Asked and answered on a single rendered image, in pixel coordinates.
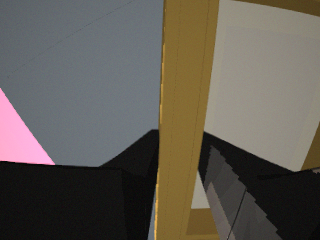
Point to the gold picture frame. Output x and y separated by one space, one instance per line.
246 71

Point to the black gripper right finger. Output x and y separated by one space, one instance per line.
254 199

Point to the grey flat board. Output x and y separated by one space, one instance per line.
83 75

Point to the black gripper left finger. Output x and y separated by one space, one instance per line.
110 202

